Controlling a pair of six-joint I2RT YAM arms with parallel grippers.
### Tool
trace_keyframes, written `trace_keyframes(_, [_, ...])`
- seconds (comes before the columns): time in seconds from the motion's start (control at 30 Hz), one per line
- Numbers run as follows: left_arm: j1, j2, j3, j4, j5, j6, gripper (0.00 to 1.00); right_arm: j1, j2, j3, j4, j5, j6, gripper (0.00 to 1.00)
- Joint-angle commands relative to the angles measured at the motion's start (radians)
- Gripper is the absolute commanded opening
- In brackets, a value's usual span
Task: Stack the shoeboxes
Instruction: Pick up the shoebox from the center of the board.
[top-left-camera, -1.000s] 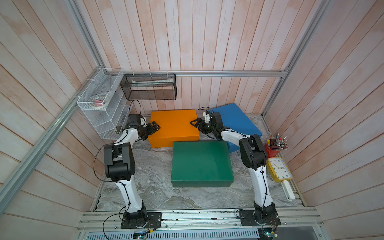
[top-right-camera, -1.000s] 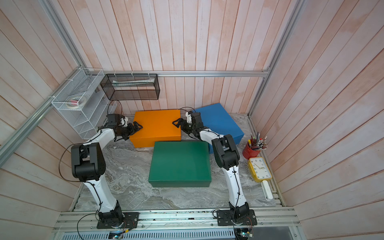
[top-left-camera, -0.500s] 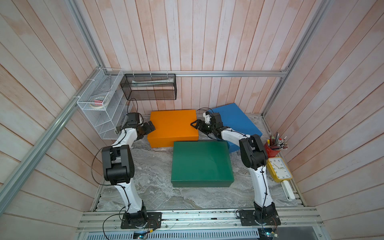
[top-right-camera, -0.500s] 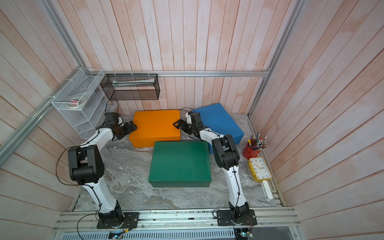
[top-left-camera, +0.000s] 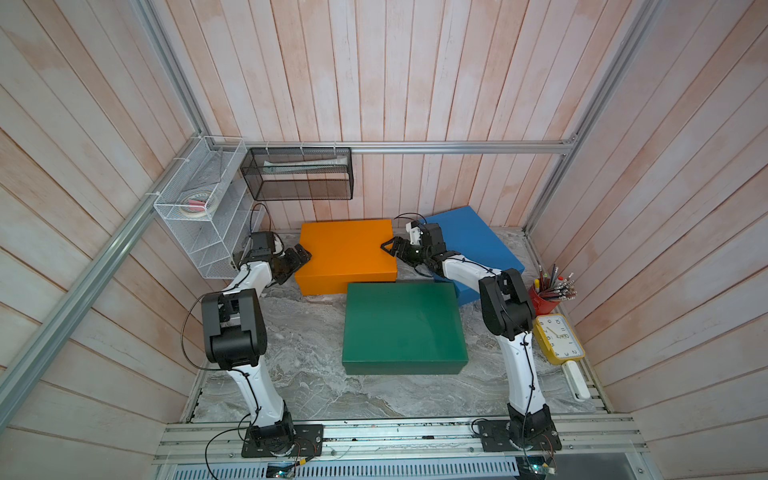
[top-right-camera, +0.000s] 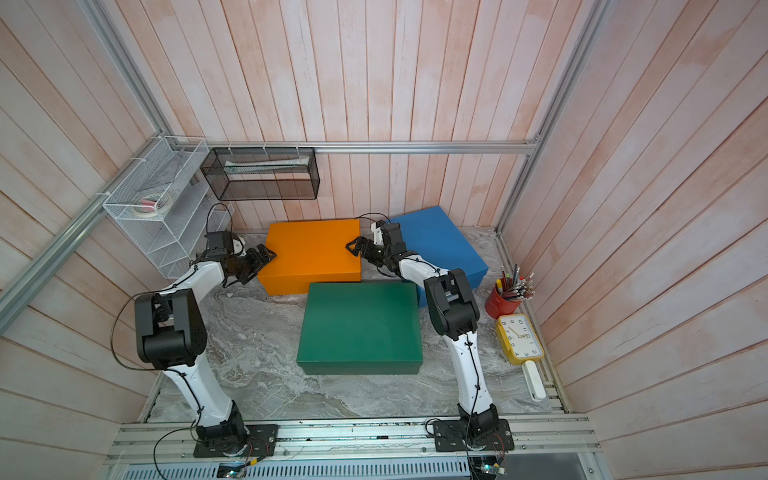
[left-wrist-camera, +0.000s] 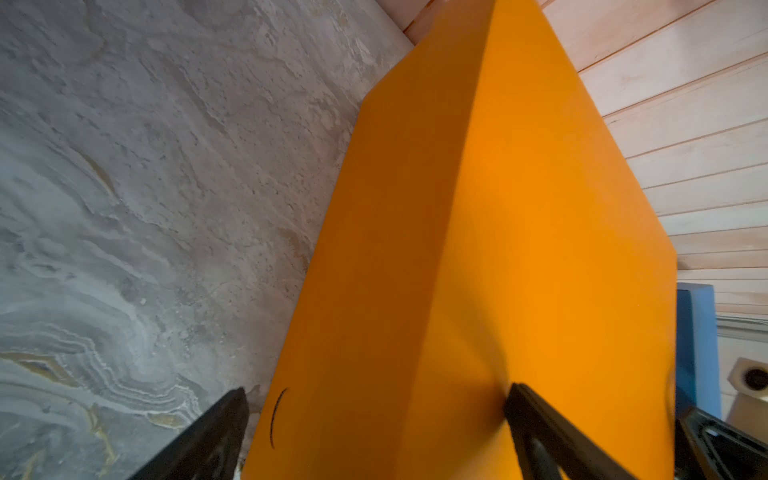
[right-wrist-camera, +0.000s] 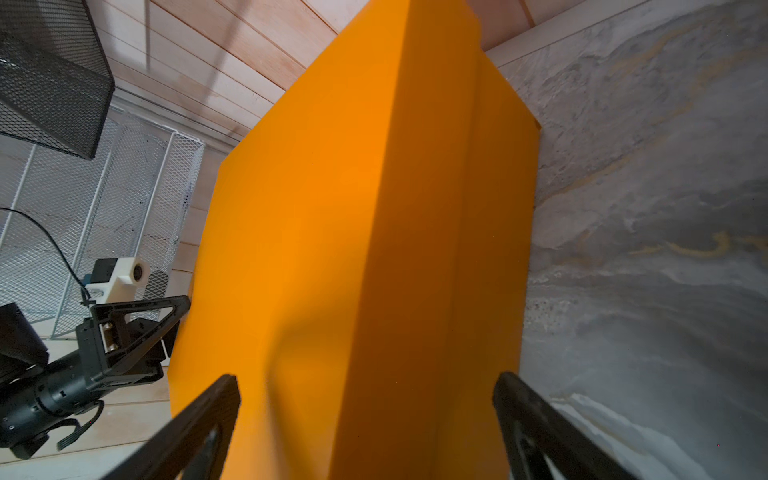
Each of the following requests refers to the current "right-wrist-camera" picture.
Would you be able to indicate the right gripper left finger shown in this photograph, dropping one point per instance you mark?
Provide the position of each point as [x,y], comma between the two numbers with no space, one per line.
[194,444]

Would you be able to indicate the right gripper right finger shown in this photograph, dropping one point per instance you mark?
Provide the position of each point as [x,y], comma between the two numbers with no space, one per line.
[538,439]

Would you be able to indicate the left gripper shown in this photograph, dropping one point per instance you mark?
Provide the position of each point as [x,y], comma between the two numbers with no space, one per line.
[120,345]

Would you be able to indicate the orange shoebox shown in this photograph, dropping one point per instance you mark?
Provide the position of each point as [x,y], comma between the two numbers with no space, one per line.
[363,267]

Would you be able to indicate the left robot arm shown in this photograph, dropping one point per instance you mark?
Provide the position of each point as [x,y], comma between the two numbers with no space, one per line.
[25,426]

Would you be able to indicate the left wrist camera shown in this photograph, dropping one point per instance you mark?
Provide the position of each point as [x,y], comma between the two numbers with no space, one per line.
[114,280]

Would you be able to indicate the white wire shelf rack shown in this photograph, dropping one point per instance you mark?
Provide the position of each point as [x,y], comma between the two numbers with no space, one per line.
[61,213]

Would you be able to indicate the black mesh wall basket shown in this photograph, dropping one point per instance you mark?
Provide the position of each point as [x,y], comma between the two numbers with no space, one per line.
[56,84]

